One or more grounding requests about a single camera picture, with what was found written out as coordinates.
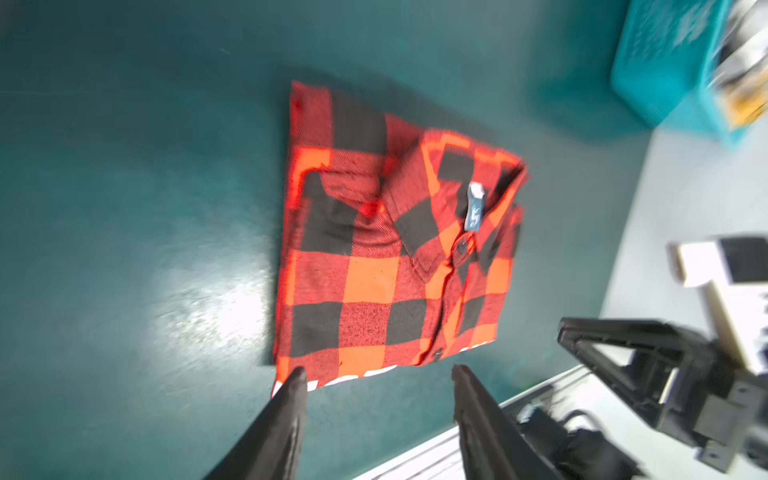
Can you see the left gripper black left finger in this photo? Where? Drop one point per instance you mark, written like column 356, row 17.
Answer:
column 270, row 447

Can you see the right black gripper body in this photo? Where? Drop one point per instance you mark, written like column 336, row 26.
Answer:
column 678, row 383

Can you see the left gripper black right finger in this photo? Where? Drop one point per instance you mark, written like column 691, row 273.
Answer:
column 503, row 452

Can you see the red black plaid shirt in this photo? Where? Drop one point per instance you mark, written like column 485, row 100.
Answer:
column 398, row 241

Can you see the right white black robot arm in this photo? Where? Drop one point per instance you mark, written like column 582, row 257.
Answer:
column 731, row 274

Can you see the yellow plaid shirt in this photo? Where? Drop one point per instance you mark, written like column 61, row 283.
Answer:
column 744, row 101

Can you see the teal plastic basket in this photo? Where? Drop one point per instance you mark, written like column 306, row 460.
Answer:
column 666, row 55

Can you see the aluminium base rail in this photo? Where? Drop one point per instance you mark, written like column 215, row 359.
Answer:
column 446, row 455

